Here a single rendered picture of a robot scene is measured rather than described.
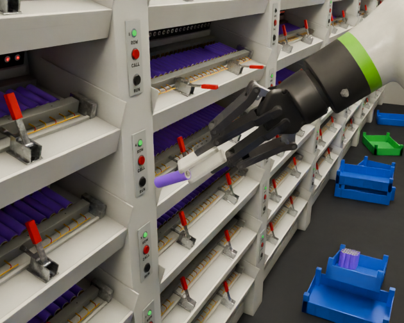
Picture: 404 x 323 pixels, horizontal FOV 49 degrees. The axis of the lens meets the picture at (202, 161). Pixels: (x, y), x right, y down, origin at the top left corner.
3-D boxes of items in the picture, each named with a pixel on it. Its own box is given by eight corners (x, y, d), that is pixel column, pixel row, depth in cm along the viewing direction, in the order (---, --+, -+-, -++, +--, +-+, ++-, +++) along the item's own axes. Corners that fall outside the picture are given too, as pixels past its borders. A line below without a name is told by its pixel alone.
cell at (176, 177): (161, 178, 74) (192, 168, 71) (161, 189, 74) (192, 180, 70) (153, 176, 73) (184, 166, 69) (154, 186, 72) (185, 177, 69)
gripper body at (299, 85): (320, 99, 70) (270, 131, 73) (296, 57, 66) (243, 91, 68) (338, 121, 64) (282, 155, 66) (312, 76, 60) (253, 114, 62)
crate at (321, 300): (392, 305, 173) (395, 288, 170) (385, 339, 157) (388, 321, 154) (315, 282, 186) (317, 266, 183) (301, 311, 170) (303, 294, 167)
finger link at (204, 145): (225, 140, 67) (215, 125, 66) (197, 157, 68) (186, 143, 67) (224, 135, 69) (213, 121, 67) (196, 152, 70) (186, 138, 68)
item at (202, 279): (252, 242, 156) (267, 211, 150) (158, 364, 107) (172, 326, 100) (204, 214, 162) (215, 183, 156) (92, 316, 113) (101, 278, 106)
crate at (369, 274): (337, 261, 201) (340, 243, 200) (385, 273, 192) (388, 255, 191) (324, 277, 174) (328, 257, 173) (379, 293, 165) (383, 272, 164)
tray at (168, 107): (261, 79, 135) (272, 49, 130) (147, 136, 85) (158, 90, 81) (204, 54, 141) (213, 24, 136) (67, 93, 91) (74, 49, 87)
